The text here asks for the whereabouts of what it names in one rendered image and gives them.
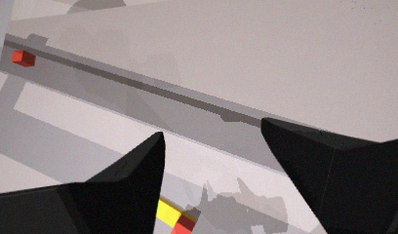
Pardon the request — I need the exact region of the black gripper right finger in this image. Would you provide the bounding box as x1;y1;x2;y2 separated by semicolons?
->
260;117;398;234

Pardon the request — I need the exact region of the red square block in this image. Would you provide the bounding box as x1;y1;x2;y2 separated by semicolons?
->
11;50;36;66

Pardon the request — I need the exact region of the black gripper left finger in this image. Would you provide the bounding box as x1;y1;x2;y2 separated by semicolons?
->
0;132;166;234

